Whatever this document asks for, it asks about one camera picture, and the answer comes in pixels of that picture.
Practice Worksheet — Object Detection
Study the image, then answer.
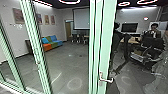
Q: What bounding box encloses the green framed glass door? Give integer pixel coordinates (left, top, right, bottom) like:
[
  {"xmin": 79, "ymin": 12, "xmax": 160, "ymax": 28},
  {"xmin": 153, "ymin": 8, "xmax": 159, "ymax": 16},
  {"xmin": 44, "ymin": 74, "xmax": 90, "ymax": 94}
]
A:
[{"xmin": 0, "ymin": 0, "xmax": 119, "ymax": 94}]

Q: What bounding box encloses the person in dark clothes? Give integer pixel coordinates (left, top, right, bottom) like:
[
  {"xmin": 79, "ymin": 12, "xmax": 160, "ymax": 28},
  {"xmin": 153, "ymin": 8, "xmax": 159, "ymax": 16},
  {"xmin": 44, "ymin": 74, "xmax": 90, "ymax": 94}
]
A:
[{"xmin": 143, "ymin": 22, "xmax": 163, "ymax": 40}]

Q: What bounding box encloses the silver door handle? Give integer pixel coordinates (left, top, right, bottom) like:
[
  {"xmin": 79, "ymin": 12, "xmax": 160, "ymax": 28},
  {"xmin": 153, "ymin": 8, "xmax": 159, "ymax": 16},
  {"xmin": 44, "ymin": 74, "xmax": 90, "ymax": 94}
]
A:
[{"xmin": 98, "ymin": 71, "xmax": 115, "ymax": 84}]

